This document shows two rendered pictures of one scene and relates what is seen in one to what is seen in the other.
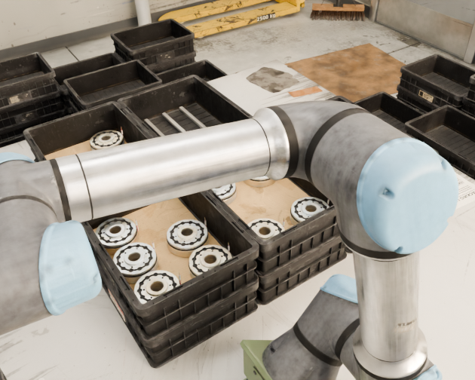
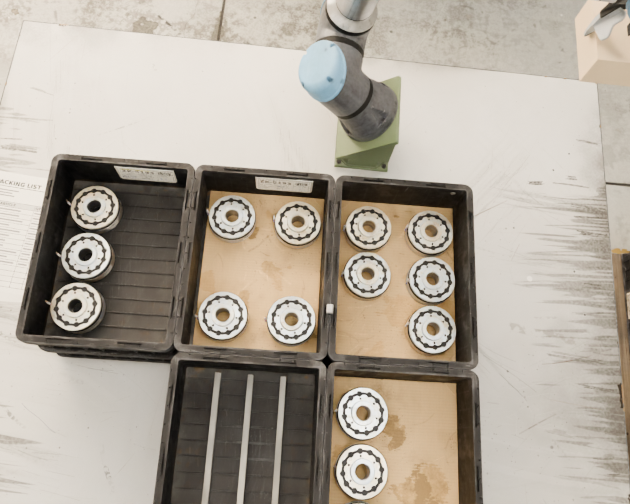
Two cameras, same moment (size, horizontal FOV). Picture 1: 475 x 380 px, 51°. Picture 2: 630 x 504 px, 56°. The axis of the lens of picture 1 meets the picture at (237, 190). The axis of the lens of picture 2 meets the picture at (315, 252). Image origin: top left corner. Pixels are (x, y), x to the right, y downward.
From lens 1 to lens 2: 1.34 m
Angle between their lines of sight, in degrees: 67
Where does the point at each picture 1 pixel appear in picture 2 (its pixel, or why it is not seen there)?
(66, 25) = not seen: outside the picture
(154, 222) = (380, 331)
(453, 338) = (212, 92)
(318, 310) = (355, 79)
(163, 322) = (439, 203)
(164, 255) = (396, 278)
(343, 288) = (340, 58)
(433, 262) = (144, 149)
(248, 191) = (256, 302)
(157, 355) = not seen: hidden behind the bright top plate
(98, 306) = not seen: hidden behind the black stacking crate
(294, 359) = (381, 91)
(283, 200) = (234, 263)
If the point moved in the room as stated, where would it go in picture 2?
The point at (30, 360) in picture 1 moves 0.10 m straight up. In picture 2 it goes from (533, 304) to (551, 294)
